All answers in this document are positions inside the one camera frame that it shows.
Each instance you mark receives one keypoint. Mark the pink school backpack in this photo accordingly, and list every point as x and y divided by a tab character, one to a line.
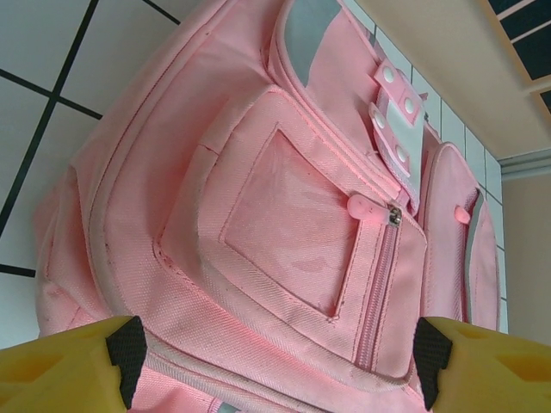
258	215

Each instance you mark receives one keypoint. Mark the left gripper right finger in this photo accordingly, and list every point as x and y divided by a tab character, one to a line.
495	374

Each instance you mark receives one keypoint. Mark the aluminium corner post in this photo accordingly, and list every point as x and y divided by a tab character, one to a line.
527	163

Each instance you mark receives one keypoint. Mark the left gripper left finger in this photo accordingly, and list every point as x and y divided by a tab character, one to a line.
56	374

